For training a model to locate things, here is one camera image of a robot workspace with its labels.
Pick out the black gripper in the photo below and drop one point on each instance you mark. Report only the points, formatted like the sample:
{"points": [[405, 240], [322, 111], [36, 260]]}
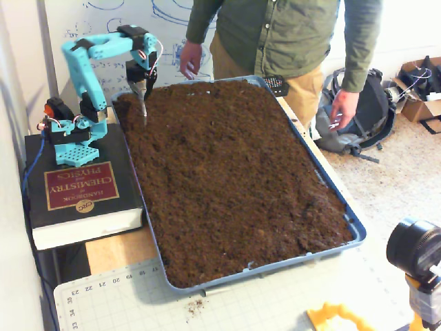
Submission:
{"points": [[137, 76]]}

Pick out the silver tape shovel blade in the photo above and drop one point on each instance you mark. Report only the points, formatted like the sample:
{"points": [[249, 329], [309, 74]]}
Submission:
{"points": [[144, 110]]}

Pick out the blue tray of soil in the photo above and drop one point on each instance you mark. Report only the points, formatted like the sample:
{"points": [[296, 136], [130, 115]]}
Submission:
{"points": [[224, 172]]}

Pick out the person's right forearm green sleeve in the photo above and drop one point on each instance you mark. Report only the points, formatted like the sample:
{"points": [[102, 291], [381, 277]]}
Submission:
{"points": [[203, 20]]}

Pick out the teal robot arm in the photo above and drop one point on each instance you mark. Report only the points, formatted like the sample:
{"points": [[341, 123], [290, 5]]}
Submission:
{"points": [[82, 76]]}

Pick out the person's left forearm green sleeve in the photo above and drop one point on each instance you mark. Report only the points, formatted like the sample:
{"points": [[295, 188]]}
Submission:
{"points": [[361, 58]]}

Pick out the person's right hand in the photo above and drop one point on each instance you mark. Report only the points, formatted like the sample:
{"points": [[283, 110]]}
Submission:
{"points": [[191, 58]]}

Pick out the person's left hand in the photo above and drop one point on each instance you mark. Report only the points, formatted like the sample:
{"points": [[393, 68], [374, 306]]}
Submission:
{"points": [[344, 108]]}

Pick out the whiteboard with blue sketches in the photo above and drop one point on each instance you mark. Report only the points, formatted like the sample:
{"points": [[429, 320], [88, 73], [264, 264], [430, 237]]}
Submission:
{"points": [[103, 13]]}

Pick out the black perforated box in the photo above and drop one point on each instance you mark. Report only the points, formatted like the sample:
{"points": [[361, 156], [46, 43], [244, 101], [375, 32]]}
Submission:
{"points": [[275, 84]]}

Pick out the black chemistry handbook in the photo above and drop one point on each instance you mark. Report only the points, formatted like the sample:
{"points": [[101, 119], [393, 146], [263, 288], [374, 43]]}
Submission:
{"points": [[82, 213]]}

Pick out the person in green shirt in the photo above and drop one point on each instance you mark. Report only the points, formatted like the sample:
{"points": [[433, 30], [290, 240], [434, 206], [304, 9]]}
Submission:
{"points": [[282, 34]]}

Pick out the short silver metal rod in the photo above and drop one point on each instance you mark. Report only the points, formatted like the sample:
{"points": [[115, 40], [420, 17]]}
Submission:
{"points": [[215, 291]]}

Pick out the grey black backpack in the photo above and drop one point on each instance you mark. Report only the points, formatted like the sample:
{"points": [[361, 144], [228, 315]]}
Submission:
{"points": [[372, 103]]}

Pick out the grey gridded cutting mat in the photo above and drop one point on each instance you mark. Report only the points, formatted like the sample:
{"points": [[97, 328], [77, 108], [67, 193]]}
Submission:
{"points": [[241, 310]]}

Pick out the blue plastic tray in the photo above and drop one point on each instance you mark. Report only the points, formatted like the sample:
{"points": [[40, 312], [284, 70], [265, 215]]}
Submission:
{"points": [[360, 236]]}

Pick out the open cardboard box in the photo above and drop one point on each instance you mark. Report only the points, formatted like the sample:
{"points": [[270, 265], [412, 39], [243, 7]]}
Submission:
{"points": [[417, 108]]}

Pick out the yellow plastic clamp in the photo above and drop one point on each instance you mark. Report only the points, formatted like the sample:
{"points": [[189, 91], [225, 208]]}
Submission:
{"points": [[330, 315]]}

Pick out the black cylindrical camera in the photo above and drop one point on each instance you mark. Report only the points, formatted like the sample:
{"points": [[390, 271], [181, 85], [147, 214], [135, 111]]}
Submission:
{"points": [[410, 245]]}

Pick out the yellow grey camera stand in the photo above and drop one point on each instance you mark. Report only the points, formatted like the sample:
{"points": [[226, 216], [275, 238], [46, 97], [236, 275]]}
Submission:
{"points": [[427, 303]]}

